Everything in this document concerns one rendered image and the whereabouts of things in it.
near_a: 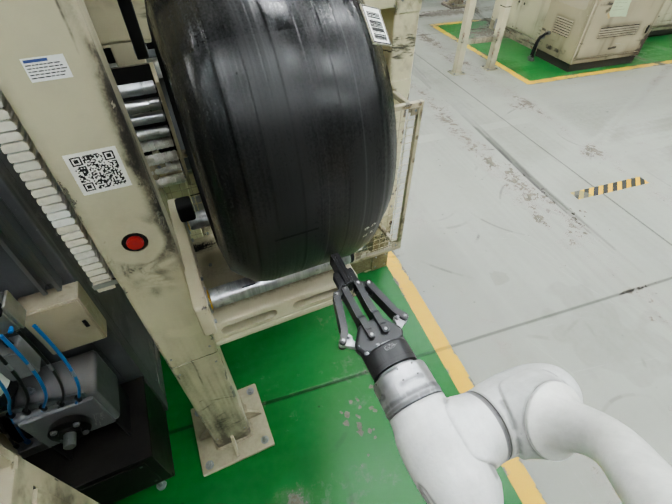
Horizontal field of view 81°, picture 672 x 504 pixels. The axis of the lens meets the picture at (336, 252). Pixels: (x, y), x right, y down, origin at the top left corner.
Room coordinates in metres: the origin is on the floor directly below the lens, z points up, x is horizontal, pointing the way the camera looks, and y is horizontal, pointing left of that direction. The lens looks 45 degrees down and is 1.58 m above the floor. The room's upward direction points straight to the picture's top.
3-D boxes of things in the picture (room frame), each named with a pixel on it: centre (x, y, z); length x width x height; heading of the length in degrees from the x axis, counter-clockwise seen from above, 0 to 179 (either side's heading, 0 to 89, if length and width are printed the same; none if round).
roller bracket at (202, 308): (0.65, 0.35, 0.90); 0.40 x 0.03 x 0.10; 24
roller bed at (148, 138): (0.98, 0.54, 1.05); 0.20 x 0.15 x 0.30; 114
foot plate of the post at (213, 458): (0.60, 0.41, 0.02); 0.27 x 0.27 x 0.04; 24
